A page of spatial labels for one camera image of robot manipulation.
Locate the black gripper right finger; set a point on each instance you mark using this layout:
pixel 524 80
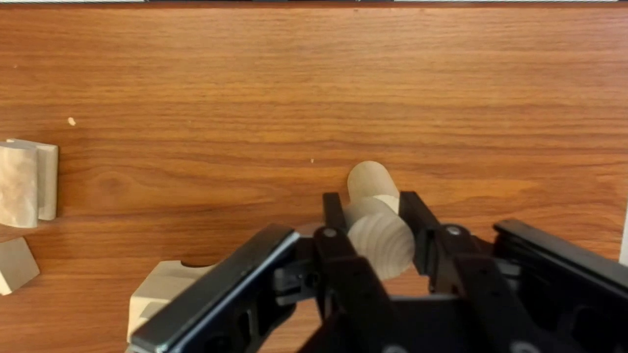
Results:
pixel 424 225

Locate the wooden wedge block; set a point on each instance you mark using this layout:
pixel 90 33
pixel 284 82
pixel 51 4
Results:
pixel 15 265

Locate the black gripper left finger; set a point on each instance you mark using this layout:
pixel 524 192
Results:
pixel 333 237

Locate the small wooden cylinder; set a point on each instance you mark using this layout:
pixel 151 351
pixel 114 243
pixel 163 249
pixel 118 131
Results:
pixel 375 227

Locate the wooden arch block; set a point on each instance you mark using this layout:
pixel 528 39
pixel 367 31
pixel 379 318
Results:
pixel 157 288

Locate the light wooden block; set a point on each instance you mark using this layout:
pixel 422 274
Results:
pixel 27 182

